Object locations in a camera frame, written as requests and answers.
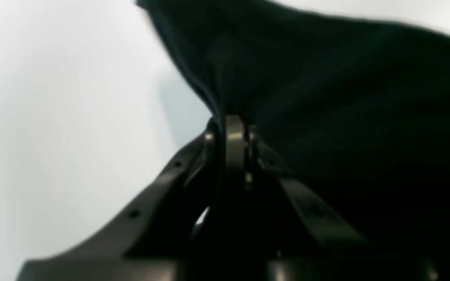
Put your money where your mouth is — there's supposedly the black T-shirt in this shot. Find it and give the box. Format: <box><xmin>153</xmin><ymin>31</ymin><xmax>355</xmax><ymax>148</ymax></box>
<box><xmin>137</xmin><ymin>0</ymin><xmax>450</xmax><ymax>281</ymax></box>

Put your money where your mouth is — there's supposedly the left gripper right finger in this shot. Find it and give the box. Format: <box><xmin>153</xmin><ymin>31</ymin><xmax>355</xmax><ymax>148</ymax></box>
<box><xmin>225</xmin><ymin>115</ymin><xmax>370</xmax><ymax>281</ymax></box>

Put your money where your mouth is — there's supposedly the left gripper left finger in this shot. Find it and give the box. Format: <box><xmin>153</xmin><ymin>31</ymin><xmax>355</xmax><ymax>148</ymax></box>
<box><xmin>17</xmin><ymin>121</ymin><xmax>218</xmax><ymax>281</ymax></box>

